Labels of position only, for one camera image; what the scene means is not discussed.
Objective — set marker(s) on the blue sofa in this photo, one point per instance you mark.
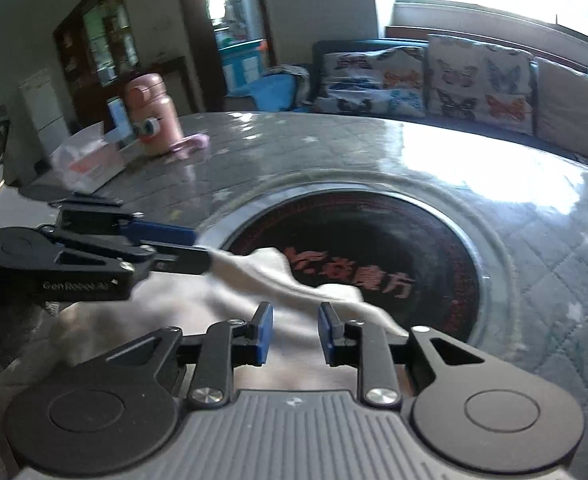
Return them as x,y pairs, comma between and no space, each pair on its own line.
271,94

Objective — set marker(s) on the grey blanket on sofa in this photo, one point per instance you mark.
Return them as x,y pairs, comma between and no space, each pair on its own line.
301,80

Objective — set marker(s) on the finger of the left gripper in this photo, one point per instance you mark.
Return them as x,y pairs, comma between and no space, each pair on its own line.
98,215
49,264

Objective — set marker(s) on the butterfly cushion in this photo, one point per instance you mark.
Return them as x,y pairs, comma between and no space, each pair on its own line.
481,82
386,83

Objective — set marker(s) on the dark wooden cabinet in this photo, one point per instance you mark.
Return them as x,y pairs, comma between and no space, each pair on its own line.
99,55

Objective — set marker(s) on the plain beige cushion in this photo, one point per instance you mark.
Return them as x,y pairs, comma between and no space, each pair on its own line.
562,106

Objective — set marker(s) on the quilted star tablecloth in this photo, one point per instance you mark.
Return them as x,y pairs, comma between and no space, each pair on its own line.
535,201

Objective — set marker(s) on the white refrigerator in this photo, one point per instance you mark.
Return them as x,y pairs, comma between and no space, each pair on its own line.
44,110

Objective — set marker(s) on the cream sweatshirt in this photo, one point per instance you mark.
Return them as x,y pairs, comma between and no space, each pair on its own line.
232,288

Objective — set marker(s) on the left butterfly cushion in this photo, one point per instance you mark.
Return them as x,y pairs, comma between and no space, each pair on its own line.
386,83

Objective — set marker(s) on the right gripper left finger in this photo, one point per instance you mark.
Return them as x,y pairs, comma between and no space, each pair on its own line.
114,411

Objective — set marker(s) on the white tissue pack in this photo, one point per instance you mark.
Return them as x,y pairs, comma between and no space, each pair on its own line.
87,160

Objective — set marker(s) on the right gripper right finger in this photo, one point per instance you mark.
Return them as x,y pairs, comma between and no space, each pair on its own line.
468,407

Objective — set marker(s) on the pink cartoon water bottle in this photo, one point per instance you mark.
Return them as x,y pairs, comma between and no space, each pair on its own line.
152,114

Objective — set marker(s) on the middle butterfly cushion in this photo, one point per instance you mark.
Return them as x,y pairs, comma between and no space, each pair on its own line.
481,82

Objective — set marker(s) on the round induction cooktop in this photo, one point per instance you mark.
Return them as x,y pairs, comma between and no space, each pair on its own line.
412,249

